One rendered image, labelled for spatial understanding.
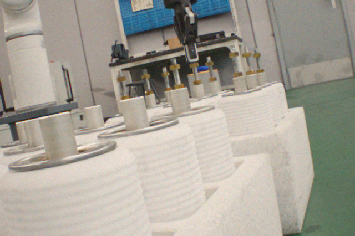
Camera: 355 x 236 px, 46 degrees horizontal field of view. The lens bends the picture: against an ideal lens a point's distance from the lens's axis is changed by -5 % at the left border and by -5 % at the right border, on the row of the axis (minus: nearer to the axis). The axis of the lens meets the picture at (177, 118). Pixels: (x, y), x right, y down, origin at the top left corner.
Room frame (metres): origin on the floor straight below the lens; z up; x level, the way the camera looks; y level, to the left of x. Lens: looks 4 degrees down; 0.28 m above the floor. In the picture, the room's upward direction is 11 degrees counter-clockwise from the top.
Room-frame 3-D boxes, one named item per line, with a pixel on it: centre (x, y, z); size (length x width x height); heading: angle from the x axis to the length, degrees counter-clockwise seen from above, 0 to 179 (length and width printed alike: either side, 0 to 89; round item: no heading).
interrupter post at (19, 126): (0.60, 0.21, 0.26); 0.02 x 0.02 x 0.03
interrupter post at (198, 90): (0.96, -0.06, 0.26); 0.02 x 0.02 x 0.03
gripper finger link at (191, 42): (0.94, -0.06, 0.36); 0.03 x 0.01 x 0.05; 12
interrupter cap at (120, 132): (0.40, 0.04, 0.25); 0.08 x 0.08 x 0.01
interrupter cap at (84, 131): (0.55, 0.10, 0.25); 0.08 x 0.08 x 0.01
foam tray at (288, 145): (0.96, -0.06, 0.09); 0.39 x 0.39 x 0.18; 68
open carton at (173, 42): (5.61, -0.24, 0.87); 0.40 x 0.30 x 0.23; 61
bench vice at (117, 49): (5.39, 0.53, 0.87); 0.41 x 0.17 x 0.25; 165
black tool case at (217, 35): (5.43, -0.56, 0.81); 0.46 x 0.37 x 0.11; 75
